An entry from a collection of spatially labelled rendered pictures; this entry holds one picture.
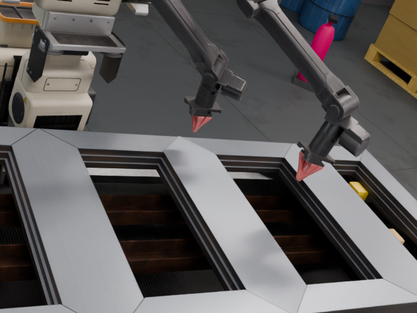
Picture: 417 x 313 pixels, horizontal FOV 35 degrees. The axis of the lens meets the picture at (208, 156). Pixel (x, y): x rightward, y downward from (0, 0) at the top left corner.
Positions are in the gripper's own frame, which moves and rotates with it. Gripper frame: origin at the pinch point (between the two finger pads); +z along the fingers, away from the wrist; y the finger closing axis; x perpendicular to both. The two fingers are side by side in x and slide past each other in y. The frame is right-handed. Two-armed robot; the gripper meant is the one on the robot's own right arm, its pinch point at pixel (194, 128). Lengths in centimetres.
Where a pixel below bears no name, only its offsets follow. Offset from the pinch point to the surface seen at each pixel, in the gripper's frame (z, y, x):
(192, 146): 6.8, 1.9, 0.5
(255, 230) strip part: 6.9, 4.2, -38.6
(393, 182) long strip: 7, 75, -16
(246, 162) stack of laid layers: 9.1, 20.4, -3.8
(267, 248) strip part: 6.9, 4.1, -45.7
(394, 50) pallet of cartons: 73, 358, 274
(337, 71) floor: 96, 294, 264
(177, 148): 6.7, -3.8, -0.9
